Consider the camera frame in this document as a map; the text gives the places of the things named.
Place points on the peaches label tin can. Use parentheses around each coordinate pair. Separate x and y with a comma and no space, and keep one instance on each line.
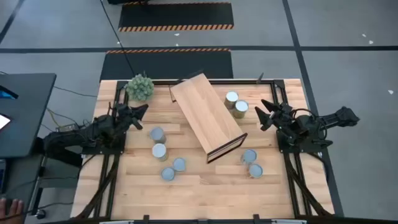
(249,156)

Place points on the black desk caster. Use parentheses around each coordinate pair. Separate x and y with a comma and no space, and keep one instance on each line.
(40,214)

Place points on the yellow-green label tin can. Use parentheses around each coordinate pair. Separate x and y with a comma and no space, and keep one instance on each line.
(241,106)

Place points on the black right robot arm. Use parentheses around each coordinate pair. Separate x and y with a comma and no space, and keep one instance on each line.
(339,118)

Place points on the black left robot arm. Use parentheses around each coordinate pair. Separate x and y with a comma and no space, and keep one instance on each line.
(77,137)

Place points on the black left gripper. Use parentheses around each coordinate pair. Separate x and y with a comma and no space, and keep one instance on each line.
(124,113)

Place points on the green succulent in pot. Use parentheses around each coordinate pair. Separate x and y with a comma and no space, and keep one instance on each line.
(140,88)

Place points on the wooden shelf black metal frame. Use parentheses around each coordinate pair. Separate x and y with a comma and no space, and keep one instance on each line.
(205,112)

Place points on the white lit screen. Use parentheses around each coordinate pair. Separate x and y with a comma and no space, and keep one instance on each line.
(3,121)

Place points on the blue lit screen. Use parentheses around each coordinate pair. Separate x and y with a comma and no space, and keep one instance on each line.
(6,94)

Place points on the black orange-striped floor mat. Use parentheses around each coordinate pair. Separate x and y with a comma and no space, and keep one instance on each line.
(168,65)
(175,14)

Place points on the silver-lidded tin can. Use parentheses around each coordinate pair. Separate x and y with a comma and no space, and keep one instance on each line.
(179,164)
(159,151)

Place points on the green orange label tin can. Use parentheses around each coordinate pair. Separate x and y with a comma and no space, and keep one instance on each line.
(255,170)

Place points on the black desk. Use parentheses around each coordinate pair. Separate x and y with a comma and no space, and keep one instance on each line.
(28,115)

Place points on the teal label tin can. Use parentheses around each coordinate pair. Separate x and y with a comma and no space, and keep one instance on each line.
(167,174)

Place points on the person's hand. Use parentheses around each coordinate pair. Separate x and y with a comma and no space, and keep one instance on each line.
(11,211)

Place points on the carrots label tin can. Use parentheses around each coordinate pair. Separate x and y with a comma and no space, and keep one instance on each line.
(231,97)

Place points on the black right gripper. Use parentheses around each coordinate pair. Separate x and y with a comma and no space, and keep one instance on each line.
(283,116)

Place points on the white blue label tin can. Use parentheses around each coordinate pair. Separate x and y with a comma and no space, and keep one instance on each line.
(157,133)

